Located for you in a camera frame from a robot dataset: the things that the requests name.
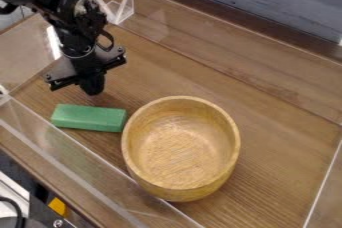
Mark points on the clear acrylic front barrier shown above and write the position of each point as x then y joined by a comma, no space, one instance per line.
79,163

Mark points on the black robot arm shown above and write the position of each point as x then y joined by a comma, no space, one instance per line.
79,23

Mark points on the yellow label sticker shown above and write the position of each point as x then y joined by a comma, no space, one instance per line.
59,207

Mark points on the green rectangular block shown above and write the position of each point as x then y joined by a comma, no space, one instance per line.
88,118

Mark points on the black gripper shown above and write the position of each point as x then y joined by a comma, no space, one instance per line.
85,71

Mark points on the brown wooden bowl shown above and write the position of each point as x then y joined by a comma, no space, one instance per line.
180,145

